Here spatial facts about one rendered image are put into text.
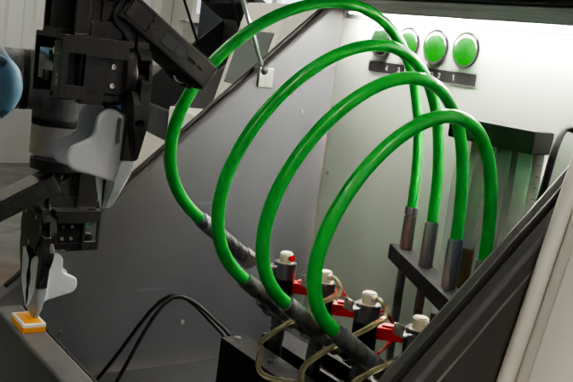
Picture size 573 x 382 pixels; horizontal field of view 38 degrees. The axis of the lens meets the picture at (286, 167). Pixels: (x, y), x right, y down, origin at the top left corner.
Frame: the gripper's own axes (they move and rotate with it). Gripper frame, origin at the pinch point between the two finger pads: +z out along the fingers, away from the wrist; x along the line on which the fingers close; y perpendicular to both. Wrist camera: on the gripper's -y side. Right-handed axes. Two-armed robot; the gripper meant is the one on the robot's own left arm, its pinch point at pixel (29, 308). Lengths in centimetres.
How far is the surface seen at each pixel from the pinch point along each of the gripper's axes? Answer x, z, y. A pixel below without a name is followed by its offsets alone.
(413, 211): -23, -18, 44
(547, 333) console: -61, -16, 24
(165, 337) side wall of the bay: 9.0, 9.8, 25.4
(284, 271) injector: -23.2, -10.7, 23.1
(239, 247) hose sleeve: -22.8, -13.9, 16.4
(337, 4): -23, -44, 26
